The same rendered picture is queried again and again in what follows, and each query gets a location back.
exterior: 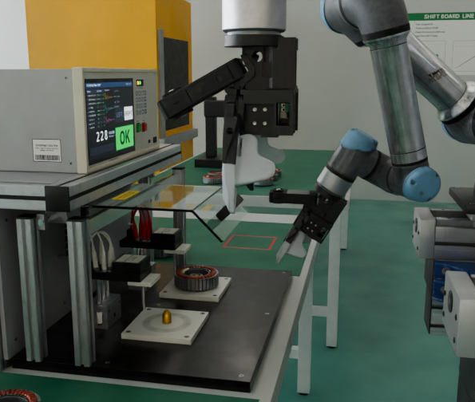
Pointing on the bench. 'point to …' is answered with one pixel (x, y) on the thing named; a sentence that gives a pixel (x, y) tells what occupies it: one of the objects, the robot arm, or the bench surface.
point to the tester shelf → (62, 183)
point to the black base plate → (249, 290)
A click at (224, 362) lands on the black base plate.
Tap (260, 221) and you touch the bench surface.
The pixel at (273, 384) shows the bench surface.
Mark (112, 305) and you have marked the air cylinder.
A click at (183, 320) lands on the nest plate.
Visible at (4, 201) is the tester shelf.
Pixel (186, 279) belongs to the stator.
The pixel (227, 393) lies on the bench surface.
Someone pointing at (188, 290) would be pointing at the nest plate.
